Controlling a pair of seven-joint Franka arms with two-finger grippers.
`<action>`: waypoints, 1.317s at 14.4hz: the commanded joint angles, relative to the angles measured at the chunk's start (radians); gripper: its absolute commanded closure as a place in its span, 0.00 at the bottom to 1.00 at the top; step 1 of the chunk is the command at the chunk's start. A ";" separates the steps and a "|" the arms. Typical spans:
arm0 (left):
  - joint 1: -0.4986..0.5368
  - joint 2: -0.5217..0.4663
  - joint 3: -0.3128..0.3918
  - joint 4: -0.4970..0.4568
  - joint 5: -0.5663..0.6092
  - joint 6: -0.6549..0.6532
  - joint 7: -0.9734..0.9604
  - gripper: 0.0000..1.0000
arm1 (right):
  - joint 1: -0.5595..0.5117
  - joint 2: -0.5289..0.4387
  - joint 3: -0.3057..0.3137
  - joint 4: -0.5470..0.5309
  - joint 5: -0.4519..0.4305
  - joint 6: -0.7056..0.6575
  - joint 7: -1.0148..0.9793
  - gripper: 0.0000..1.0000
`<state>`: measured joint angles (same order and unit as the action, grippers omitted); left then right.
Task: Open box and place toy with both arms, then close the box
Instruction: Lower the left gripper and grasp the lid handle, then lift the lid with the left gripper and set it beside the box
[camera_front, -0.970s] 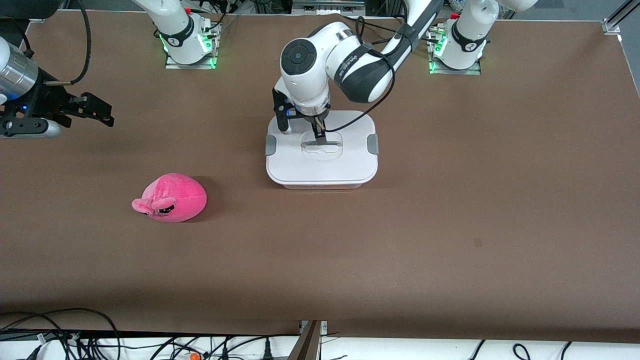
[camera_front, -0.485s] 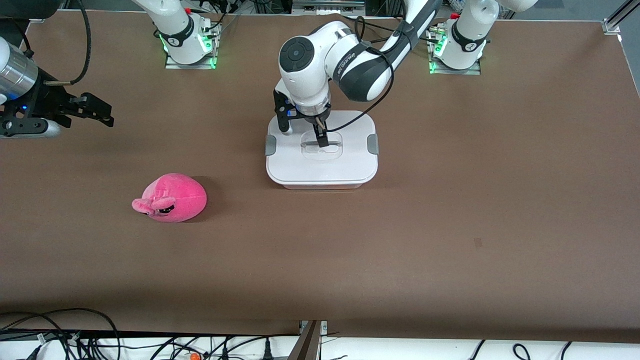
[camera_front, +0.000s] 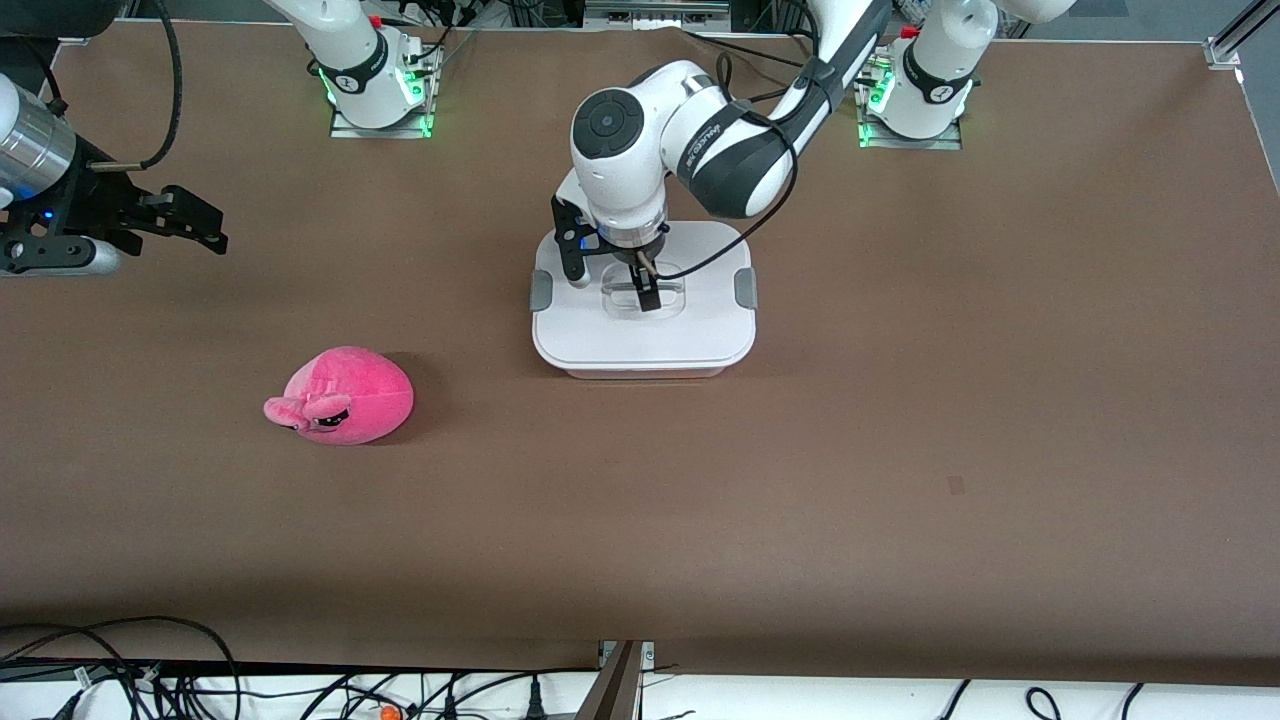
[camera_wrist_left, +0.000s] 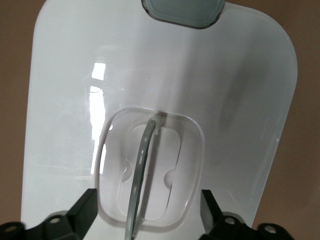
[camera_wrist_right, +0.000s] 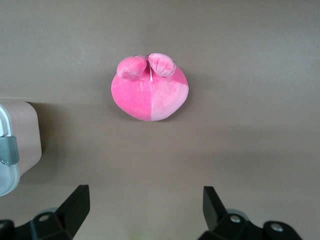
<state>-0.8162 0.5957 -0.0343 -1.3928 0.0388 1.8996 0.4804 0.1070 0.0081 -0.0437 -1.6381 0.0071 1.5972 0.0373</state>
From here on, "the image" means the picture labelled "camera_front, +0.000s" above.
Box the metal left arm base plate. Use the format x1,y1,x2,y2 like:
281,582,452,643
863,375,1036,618
855,50,964,151

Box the brown table cover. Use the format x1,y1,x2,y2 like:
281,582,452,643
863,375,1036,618
0,20,1280,688

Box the pink translucent plastic box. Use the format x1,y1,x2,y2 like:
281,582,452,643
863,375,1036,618
560,364,727,380

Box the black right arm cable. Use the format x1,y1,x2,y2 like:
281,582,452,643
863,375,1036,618
88,0,183,173

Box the aluminium frame rail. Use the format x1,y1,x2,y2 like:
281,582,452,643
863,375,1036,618
1203,0,1280,71

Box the pink plush toy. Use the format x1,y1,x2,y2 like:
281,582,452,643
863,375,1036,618
263,346,415,446

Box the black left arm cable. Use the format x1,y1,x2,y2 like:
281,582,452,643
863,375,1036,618
640,50,801,283

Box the aluminium profile post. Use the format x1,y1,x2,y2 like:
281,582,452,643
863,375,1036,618
573,640,656,720

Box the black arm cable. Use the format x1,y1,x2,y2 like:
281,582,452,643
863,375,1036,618
88,0,183,173
640,50,801,283

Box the black base cable bundle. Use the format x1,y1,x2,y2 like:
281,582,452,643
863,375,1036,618
413,22,479,73

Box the black looped cable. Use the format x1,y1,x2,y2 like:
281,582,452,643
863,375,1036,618
0,615,243,720

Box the long black table cable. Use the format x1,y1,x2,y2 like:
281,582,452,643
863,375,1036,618
683,28,806,67

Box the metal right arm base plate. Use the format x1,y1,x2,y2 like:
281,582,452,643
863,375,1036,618
330,45,438,140

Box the white box lid grey clips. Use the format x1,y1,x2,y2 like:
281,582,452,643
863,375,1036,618
529,220,758,370

